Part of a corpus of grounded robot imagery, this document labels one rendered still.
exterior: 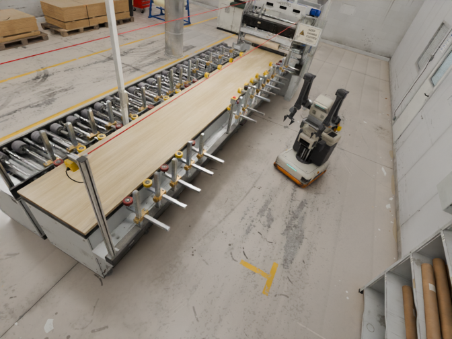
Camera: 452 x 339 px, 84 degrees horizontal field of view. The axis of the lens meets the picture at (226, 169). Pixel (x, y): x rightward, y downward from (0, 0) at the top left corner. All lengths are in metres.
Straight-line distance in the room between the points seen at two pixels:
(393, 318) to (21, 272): 3.40
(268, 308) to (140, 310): 1.23
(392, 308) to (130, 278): 2.44
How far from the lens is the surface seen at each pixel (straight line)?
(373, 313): 3.23
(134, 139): 2.87
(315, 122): 3.50
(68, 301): 2.96
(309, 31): 5.84
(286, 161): 3.93
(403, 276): 3.11
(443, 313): 2.53
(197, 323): 2.73
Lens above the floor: 2.64
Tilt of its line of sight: 43 degrees down
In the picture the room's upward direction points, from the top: 12 degrees clockwise
